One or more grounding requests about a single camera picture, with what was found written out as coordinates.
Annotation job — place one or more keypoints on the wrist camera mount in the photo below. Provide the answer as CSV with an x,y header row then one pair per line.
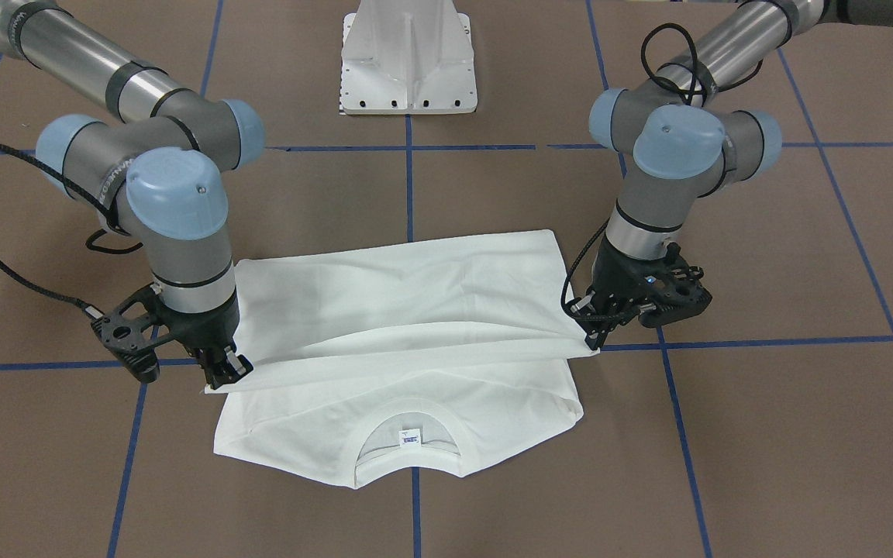
x,y
131,332
671,289

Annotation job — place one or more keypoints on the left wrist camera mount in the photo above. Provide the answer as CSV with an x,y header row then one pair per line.
x,y
671,289

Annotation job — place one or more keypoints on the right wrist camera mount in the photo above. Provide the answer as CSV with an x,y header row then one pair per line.
x,y
131,332

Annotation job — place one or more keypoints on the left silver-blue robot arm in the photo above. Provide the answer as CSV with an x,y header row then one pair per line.
x,y
676,152

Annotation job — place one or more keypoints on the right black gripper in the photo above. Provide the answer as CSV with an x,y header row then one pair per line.
x,y
203,331

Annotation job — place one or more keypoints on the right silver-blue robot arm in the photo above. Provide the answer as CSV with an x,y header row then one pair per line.
x,y
155,177

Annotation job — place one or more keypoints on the white long-sleeve printed shirt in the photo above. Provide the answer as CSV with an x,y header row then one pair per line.
x,y
450,354

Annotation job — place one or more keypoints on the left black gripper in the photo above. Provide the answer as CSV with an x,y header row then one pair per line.
x,y
615,274

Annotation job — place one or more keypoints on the white central pedestal column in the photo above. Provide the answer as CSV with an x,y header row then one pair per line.
x,y
407,58

